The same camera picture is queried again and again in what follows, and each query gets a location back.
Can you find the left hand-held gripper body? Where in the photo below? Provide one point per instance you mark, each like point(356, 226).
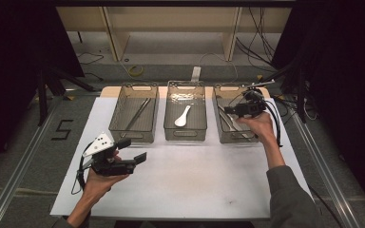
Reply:
point(111, 166)

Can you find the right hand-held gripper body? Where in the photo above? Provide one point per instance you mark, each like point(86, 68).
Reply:
point(253, 106)

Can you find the metal fork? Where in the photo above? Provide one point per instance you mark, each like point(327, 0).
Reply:
point(225, 118)

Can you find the clear plastic bin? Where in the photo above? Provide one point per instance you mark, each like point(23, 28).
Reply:
point(185, 110)
point(134, 118)
point(225, 95)

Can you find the metal chopstick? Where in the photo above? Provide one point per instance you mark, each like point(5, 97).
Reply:
point(138, 117)
point(135, 117)

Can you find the white spoon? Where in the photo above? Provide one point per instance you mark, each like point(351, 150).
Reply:
point(180, 121)

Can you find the person's right hand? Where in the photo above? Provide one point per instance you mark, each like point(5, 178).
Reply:
point(259, 126)

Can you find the person's left hand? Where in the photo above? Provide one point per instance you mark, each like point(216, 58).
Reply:
point(98, 185)

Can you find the black metal stand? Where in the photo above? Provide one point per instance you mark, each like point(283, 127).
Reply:
point(42, 98)
point(301, 101)

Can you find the white power strip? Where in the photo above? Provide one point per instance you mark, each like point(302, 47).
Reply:
point(195, 73)

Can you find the white table mat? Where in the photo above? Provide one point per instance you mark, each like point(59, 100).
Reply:
point(187, 190)

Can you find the yellow tape roll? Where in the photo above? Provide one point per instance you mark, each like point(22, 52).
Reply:
point(136, 70)

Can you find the dark curtain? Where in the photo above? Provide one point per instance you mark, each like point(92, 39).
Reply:
point(345, 79)
point(12, 63)

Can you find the wooden shelf unit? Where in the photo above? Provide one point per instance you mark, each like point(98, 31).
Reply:
point(171, 19)

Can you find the metal floor rail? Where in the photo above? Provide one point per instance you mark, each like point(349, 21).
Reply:
point(19, 171)
point(326, 174)

